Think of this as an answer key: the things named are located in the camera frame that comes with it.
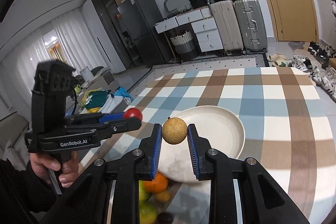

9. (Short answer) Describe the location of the brown longan front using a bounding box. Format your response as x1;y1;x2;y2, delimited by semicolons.
162;117;187;145

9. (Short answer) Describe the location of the red tomato front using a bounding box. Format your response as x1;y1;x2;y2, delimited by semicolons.
123;107;143;121

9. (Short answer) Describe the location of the orange tangerine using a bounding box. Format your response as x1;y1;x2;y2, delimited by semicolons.
142;173;169;193

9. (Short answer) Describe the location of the yellow-green guava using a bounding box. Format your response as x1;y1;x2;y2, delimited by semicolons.
139;201;158;224
138;181;151;201

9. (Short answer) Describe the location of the dark cherry plum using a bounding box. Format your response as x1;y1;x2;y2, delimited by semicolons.
155;212;174;224

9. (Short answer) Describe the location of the person's left hand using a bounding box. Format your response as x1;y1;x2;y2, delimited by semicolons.
30;151;79;188

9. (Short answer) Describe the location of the basin with green items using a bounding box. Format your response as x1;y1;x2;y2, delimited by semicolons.
80;89;110;111

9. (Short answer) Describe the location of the cream round plate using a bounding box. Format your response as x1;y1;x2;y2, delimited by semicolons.
158;106;245;183

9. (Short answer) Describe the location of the woven laundry basket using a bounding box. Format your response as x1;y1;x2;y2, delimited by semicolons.
170;31;200;61

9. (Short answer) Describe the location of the plaid checkered tablecloth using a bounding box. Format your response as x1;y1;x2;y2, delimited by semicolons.
80;67;335;223

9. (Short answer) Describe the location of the dark grey refrigerator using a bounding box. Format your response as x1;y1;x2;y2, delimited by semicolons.
118;0;173;67

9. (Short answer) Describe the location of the white drawer desk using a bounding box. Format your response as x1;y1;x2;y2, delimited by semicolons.
154;6;224;53

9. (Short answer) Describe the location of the silver aluminium suitcase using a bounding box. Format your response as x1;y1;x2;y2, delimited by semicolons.
234;0;268;53

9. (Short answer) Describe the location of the beige suitcase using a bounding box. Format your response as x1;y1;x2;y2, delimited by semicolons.
210;0;244;52

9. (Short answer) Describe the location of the oval mirror frame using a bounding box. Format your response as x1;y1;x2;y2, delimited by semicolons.
163;0;192;15

